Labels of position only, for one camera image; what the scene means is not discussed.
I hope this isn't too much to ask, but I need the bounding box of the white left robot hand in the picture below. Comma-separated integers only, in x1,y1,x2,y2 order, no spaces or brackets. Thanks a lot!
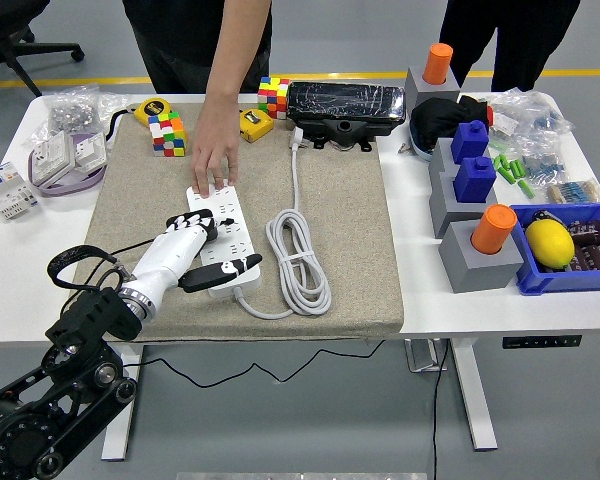
127,208,264,301

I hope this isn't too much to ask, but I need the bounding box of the person's hand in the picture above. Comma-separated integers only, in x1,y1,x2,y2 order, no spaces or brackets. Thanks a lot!
189,94,241,198

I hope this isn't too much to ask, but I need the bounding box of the white power strip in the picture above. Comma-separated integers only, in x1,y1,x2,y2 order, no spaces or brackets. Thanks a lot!
186,185,262,300

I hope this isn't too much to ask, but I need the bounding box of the thin black plug cord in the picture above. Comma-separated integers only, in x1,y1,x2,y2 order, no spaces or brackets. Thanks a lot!
112,238,386,390

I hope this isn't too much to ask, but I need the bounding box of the squarish yellow tape measure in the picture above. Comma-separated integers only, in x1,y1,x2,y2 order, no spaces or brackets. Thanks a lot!
238,108,275,144

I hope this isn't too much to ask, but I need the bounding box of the scrambled colourful puzzle cube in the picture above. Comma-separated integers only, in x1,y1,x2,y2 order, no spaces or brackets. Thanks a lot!
257,76,291,120
147,110,189,158

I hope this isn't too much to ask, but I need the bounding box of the round yellow tape measure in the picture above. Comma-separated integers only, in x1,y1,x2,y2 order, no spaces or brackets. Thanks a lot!
132,97,174,126

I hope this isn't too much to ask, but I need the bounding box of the empty clear plastic bag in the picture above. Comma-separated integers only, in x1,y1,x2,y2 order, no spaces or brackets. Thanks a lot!
97,92,131,124

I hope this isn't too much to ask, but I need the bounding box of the person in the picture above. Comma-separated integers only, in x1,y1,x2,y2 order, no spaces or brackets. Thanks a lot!
122,0,274,95

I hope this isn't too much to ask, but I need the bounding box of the purple plastic tray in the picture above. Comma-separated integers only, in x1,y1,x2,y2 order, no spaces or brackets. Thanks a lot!
27,132,109,197

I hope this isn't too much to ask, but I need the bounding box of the black film-wrapped device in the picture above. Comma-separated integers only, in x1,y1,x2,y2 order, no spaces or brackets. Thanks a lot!
284,79,407,152

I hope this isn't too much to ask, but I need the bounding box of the grey-brown mat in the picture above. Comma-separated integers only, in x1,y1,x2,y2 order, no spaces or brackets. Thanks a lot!
72,102,405,342

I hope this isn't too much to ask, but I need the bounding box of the clear bag of screws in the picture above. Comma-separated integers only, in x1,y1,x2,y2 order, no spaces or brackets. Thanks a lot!
39,82,104,136

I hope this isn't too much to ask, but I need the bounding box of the white table leg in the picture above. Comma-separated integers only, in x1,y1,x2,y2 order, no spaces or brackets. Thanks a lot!
449,338,499,451
100,343,145,462

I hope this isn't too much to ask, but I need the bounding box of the white circuit breaker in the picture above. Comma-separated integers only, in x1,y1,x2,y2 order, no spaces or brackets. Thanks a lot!
0,162,41,221

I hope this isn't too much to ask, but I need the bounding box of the white blue rimmed object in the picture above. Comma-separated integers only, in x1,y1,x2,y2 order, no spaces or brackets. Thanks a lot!
410,130,436,162

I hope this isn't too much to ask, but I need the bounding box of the grey block with hole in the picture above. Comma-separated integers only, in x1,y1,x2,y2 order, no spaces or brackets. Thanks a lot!
404,64,461,109
428,172,499,239
438,219,525,294
428,137,461,176

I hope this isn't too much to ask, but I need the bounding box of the black cloth bundle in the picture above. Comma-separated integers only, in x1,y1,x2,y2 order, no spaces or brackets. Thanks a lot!
409,94,494,144

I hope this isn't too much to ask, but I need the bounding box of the orange cylinder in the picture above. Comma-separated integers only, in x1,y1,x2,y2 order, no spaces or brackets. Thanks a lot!
469,203,519,255
424,42,455,86

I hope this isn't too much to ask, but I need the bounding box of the black office chair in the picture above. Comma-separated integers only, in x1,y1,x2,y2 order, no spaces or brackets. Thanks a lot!
0,0,86,99

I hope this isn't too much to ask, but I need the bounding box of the blue peg block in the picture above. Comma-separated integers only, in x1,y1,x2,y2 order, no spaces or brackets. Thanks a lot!
452,155,497,204
449,119,491,164

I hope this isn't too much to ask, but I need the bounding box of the small white bagged box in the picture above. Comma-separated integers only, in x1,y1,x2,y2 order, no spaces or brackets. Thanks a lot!
489,112,519,139

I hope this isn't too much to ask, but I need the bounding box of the clear bag of parts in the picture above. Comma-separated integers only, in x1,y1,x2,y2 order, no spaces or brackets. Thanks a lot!
487,88,579,151

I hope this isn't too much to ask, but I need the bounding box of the bag of blue components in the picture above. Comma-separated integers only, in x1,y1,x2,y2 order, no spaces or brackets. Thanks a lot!
519,144,569,184

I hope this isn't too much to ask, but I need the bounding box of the yellow lemon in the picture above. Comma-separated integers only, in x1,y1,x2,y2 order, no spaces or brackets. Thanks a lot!
524,219,576,267

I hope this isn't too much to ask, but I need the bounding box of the bag of striped resistors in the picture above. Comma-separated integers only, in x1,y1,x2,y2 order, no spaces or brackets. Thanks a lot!
544,177,600,205

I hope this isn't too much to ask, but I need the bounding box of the blue plastic bin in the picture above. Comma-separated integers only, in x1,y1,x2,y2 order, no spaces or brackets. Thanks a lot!
509,201,600,297

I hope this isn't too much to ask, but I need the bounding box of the black desk control panel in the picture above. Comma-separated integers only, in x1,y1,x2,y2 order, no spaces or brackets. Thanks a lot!
501,333,583,350

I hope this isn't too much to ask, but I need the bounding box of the brown capacitor pile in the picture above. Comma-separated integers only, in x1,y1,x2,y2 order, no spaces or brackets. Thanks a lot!
564,219,600,274

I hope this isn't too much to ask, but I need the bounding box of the white power strip cord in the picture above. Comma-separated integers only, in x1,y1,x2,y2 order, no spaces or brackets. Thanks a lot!
234,124,333,320

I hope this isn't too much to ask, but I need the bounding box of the black cord strap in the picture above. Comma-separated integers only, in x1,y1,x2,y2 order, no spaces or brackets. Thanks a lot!
103,105,136,147

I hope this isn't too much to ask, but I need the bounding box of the white wall socket panel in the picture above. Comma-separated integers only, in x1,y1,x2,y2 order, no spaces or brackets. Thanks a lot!
71,132,107,174

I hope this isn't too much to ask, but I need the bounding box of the white wall switch panel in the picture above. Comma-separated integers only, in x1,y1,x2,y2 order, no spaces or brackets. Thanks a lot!
31,130,79,187

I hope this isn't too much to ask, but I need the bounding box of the silver under-table bracket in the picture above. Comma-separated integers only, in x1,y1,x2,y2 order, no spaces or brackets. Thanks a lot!
403,338,449,374

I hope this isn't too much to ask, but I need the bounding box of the black floor cable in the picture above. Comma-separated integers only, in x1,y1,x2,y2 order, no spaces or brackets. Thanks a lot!
429,339,454,480

